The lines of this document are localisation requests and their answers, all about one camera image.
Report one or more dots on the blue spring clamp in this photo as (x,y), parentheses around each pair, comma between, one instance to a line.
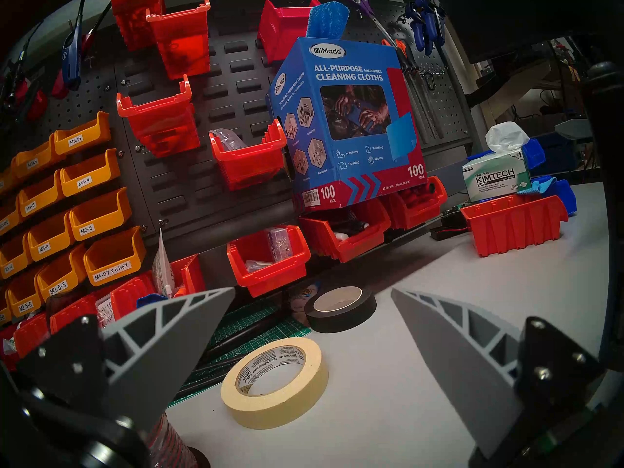
(435,18)
(419,28)

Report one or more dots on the green cutting mat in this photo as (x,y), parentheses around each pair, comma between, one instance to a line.
(287,331)

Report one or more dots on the beige masking tape roll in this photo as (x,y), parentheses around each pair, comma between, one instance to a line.
(273,413)

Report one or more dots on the yellow bin labelled M3-4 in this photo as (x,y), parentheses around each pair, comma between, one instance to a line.
(95,174)

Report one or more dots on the yellow bin labelled M4-6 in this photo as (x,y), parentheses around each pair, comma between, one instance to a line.
(44,199)

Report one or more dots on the yellow bin labelled M2.5-5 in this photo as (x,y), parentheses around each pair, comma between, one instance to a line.
(63,277)

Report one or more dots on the blue cleaning cloths box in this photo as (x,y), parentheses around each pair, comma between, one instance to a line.
(351,179)

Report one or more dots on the yellow small parts bin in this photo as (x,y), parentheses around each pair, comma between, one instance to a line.
(4,308)
(6,182)
(9,221)

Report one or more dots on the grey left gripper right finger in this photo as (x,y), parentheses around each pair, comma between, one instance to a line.
(453,355)

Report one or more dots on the light blue cloth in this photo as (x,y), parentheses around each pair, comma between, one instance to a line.
(538,185)

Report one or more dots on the small blue plastic bin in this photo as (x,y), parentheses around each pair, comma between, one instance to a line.
(563,196)

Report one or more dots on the metal carabiner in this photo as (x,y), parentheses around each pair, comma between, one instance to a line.
(430,81)

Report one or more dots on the yellow bin labelled M3X6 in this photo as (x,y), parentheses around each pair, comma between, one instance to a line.
(87,133)

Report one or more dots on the yellow bin labelled M3-8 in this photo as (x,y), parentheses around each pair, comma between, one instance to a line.
(53,240)

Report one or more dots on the clear plastic bag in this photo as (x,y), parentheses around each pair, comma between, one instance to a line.
(226,139)

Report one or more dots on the white paper packet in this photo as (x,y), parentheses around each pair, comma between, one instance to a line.
(162,267)

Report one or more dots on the crimson plastic storage bin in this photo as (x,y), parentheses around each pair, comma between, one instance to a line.
(280,33)

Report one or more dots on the orange black screwdriver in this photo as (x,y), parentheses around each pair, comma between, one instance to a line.
(401,48)

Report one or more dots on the dark grey pegboard panel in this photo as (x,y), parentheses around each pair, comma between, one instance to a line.
(229,96)

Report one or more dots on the blue microfiber cloth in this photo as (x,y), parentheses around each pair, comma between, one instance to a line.
(326,21)

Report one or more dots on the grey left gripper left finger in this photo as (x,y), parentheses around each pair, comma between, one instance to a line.
(161,345)

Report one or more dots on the black tape roll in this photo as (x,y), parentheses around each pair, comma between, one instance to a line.
(341,321)

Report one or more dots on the black clamp tool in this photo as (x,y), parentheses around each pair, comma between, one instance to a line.
(14,77)

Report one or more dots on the yellow bin labelled M2.5-6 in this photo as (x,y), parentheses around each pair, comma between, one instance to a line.
(24,296)

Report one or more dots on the large blue plastic bin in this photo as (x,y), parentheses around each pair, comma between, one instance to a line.
(535,152)

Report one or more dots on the black electronic box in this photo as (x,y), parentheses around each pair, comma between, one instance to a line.
(451,225)

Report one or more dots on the yellow bin labelled M3-6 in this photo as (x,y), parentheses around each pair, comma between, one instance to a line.
(105,218)

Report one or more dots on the Kimtech tissue box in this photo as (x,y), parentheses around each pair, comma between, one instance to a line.
(492,177)

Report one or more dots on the yellow bin labelled M4 HEX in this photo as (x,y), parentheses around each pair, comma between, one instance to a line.
(117,257)

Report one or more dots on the red plastic storage bin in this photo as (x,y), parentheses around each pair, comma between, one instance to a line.
(31,335)
(183,43)
(512,225)
(134,18)
(273,282)
(165,126)
(351,247)
(248,167)
(192,277)
(73,313)
(414,213)
(129,294)

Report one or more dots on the yellow bin labelled M3X8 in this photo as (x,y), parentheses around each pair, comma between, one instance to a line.
(41,160)

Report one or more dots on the black monitor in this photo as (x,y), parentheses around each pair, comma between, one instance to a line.
(526,18)

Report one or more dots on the clear plastic parts box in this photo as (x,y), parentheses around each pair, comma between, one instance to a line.
(280,245)

